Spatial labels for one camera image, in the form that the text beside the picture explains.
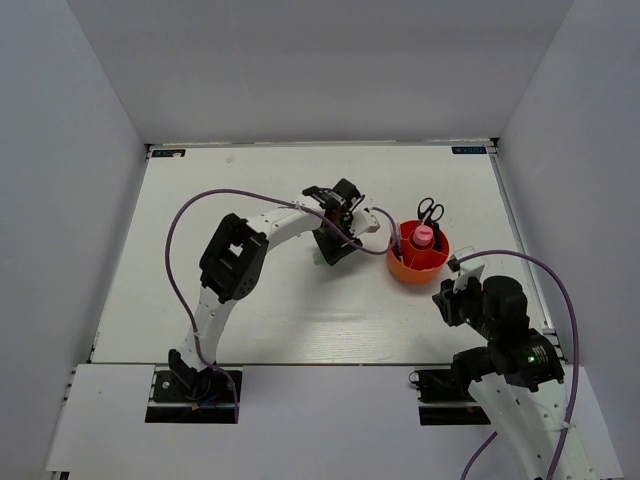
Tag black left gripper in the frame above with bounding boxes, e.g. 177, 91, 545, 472
313, 214, 363, 267

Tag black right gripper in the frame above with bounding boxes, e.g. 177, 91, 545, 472
431, 270, 499, 339

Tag black handled scissors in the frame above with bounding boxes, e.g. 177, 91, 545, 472
417, 197, 445, 225

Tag yellow capped black highlighter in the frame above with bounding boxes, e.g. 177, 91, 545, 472
431, 222, 442, 252

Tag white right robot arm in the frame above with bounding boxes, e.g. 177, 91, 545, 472
433, 276, 600, 479

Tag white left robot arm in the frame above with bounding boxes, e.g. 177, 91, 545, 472
168, 179, 379, 399

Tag orange round organizer container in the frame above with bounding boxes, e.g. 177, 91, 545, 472
386, 220, 450, 284

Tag right corner table label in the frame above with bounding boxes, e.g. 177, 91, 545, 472
451, 146, 487, 155

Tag corner table label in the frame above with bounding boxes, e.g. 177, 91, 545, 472
151, 149, 186, 158
451, 146, 487, 155

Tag left corner table label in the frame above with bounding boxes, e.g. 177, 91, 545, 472
151, 149, 186, 158

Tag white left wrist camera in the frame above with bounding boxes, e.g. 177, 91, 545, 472
350, 209, 380, 237

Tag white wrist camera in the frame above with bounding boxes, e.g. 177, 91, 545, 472
447, 246, 486, 294
350, 209, 380, 237

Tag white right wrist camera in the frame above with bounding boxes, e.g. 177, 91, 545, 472
447, 246, 486, 294

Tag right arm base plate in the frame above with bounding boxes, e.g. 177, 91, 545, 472
408, 368, 490, 426

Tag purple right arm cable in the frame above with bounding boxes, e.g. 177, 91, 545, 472
459, 249, 581, 480

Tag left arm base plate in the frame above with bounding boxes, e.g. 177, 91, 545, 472
145, 369, 239, 425

